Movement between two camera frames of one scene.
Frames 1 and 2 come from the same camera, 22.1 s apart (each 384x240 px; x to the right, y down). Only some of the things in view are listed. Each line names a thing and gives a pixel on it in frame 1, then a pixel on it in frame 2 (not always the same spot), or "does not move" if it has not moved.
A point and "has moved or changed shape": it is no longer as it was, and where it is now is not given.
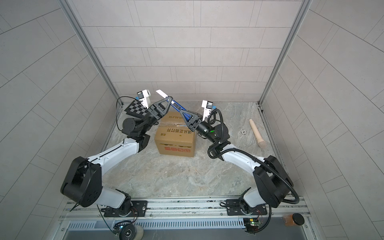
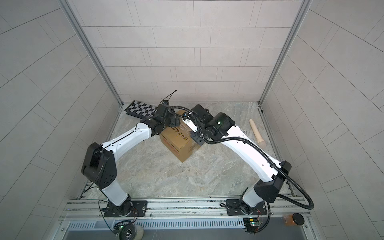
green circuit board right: (251, 224) does not move
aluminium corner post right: (299, 18) does not move
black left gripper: (157, 112) -> (173, 123)
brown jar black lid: (292, 219) does not move
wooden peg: (261, 142) does not move
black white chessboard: (136, 108) does not move
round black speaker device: (129, 231) does not move
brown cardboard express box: (173, 136) has moved or changed shape
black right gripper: (193, 125) -> (194, 136)
